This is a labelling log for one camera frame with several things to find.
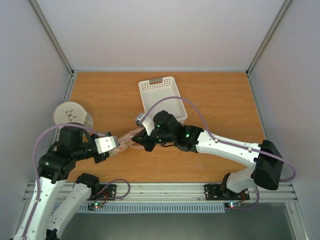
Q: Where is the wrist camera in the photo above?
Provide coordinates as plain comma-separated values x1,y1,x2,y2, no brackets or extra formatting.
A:
94,136,119,154
134,112,156,136

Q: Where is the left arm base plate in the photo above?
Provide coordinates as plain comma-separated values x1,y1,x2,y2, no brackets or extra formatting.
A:
88,184,117,201

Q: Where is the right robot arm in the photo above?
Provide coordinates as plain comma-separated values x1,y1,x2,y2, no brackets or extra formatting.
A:
132,110,283,200

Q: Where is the left aluminium frame post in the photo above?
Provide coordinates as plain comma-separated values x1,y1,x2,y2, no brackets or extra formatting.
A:
27,0,74,77

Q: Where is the purple cable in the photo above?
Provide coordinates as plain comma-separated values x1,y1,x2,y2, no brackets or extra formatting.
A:
143,96,298,182
21,124,111,240

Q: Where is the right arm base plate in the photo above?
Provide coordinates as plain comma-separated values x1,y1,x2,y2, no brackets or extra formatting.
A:
203,183,250,201

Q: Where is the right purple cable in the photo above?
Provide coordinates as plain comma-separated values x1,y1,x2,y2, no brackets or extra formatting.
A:
143,96,298,182

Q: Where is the right aluminium frame post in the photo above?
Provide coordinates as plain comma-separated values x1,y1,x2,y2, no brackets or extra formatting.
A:
246,0,294,78

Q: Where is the white plastic basket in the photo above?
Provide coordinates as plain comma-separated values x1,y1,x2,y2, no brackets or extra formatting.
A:
138,76,188,124

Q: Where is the grey slotted cable duct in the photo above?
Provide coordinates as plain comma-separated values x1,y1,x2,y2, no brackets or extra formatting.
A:
75,202,225,214

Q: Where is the white round mesh laundry bag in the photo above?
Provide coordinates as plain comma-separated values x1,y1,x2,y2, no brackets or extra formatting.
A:
53,101,94,129

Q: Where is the floral mesh laundry bag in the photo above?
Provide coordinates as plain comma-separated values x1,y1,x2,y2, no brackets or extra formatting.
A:
109,127,144,157

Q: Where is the aluminium frame post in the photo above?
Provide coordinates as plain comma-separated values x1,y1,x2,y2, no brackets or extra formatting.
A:
27,0,74,77
246,0,294,78

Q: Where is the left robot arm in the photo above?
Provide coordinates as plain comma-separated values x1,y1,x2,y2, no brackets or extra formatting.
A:
13,123,119,240

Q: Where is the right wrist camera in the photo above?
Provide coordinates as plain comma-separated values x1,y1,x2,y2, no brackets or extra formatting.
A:
134,112,156,136

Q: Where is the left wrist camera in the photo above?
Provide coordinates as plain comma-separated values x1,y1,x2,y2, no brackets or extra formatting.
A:
94,136,119,154

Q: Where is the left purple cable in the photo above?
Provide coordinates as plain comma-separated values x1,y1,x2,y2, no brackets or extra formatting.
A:
21,124,111,240

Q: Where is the aluminium mounting rail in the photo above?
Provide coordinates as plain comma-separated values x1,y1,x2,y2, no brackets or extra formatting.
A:
23,181,297,204

